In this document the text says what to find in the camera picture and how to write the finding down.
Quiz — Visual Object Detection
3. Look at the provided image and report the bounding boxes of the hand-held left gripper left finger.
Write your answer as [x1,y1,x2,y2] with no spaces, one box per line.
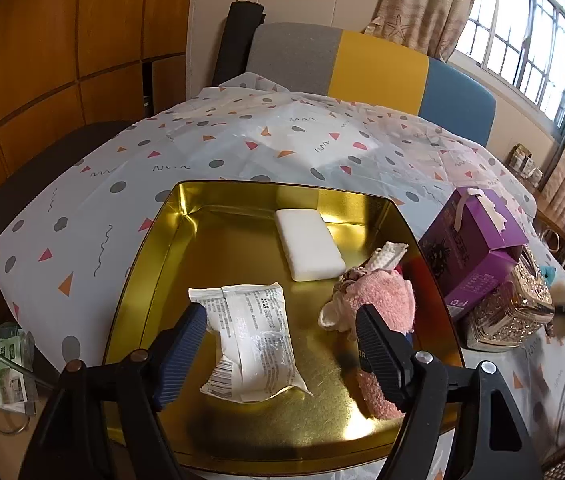
[17,302,208,480]

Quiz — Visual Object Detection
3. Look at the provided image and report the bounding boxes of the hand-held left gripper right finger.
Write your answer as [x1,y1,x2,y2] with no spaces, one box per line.
[355,304,543,480]

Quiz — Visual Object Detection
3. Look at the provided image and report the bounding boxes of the pink fluffy sock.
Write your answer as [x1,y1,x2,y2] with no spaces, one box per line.
[342,267,415,421]

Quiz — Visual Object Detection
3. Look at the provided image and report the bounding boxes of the brown satin scrunchie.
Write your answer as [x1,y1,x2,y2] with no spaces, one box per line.
[336,267,365,293]

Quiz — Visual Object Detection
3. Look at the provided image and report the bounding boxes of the white wipes packet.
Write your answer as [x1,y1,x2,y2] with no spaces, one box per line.
[188,281,313,403]

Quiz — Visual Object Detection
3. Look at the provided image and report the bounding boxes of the white sponge block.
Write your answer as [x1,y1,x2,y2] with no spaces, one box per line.
[276,208,346,282]

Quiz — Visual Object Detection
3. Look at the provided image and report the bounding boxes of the gold tin tray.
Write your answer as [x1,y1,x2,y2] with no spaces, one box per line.
[102,180,465,466]

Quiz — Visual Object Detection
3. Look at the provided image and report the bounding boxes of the ornate gold tissue box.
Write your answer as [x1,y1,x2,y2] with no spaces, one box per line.
[465,247,555,351]

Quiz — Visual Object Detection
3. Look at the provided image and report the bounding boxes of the purple tissue box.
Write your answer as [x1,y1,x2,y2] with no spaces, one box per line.
[418,187,530,321]

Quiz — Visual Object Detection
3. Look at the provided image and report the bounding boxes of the green paper packets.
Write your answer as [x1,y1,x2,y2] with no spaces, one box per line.
[0,325,38,406]

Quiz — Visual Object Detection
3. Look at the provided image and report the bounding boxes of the barred window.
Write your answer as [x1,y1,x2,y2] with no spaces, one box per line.
[455,0,565,131]

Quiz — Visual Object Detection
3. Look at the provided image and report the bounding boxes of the grey yellow blue headboard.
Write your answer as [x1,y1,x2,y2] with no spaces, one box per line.
[246,22,497,148]

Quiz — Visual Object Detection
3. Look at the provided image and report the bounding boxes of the black rolled mat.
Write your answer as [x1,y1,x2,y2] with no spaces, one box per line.
[212,1,266,86]

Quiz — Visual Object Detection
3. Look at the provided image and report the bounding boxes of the wooden wardrobe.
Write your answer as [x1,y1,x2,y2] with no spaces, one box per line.
[0,0,198,166]

